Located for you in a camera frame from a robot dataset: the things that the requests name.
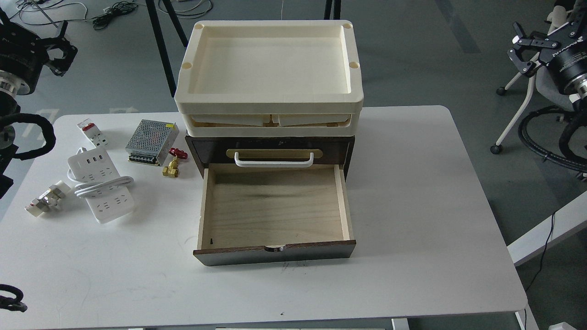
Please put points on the white red circuit breaker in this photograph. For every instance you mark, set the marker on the white red circuit breaker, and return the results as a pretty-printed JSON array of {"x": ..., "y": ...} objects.
[{"x": 93, "y": 133}]

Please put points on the white grey office chair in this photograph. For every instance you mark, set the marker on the white grey office chair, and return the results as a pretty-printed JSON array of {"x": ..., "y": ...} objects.
[{"x": 559, "y": 16}]

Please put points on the metal mesh power supply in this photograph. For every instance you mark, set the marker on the metal mesh power supply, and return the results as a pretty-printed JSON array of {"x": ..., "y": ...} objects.
[{"x": 151, "y": 142}]

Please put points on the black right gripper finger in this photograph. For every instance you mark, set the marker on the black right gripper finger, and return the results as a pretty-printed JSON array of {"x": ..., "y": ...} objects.
[{"x": 536, "y": 41}]

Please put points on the white power strip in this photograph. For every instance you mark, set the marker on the white power strip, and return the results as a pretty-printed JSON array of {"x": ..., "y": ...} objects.
[{"x": 98, "y": 182}]

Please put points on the white metal connector part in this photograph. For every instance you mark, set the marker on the white metal connector part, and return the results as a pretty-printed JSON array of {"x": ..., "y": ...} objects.
[{"x": 49, "y": 199}]

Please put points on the cream plastic stacked trays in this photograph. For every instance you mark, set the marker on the cream plastic stacked trays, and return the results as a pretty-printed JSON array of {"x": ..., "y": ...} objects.
[{"x": 292, "y": 78}]

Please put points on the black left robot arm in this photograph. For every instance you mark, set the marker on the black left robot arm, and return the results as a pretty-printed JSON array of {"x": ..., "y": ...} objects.
[{"x": 10, "y": 113}]

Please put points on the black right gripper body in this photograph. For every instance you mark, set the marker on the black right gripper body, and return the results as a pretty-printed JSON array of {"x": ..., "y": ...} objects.
[{"x": 567, "y": 62}]

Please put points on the brass valve red handle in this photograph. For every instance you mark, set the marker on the brass valve red handle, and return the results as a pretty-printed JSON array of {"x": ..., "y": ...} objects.
[{"x": 171, "y": 170}]

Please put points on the open wooden drawer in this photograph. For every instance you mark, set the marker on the open wooden drawer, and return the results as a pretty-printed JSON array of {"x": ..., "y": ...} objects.
[{"x": 263, "y": 215}]

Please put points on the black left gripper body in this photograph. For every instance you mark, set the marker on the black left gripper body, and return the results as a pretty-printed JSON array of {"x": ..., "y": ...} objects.
[{"x": 23, "y": 54}]

